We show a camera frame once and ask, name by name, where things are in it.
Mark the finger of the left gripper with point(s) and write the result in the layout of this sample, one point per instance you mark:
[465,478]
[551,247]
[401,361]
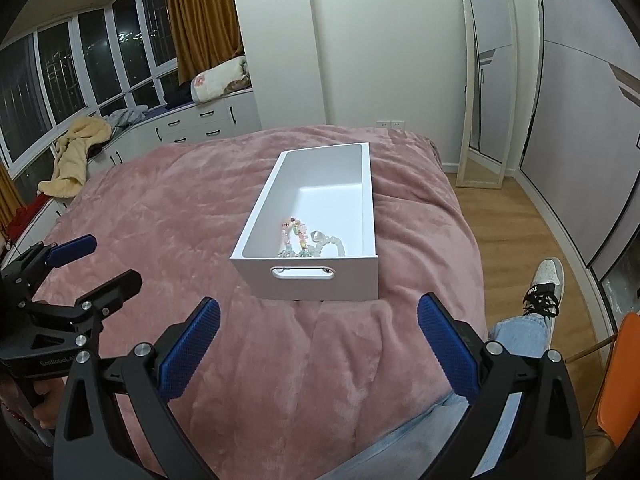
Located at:
[109,297]
[60,255]

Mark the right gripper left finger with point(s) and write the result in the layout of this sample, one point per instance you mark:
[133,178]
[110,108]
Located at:
[92,440]

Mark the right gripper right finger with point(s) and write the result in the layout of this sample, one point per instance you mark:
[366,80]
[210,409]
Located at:
[545,440]

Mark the person's left hand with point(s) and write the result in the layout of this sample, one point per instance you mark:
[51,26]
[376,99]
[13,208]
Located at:
[45,412]

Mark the red cloth item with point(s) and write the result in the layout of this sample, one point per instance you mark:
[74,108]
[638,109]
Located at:
[23,217]

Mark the orange chair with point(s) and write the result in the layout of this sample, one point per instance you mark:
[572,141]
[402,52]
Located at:
[617,402]

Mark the cream yellow garment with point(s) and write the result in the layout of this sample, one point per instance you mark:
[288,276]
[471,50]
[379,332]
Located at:
[70,172]

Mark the blue jeans leg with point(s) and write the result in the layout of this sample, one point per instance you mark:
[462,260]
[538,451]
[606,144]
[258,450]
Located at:
[408,450]

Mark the grey crumpled clothing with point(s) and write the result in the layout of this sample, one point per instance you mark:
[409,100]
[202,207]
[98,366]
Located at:
[125,117]

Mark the white sneaker with black laces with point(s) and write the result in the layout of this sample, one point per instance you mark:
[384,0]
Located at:
[544,296]

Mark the large dark window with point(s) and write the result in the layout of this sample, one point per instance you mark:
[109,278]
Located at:
[64,59]

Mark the white rectangular storage box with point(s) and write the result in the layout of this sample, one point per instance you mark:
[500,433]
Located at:
[310,234]

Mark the pink plush bed blanket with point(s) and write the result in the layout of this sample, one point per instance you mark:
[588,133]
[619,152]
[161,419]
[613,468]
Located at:
[289,389]

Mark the mustard yellow curtain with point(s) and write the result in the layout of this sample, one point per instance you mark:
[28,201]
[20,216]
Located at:
[205,33]

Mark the grey sliding closet door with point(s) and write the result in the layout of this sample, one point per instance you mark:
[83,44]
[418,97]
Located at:
[582,154]

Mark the white wardrobe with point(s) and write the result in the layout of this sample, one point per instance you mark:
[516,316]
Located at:
[356,63]

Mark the white standing floor mirror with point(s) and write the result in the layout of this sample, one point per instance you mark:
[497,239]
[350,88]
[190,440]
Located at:
[491,56]

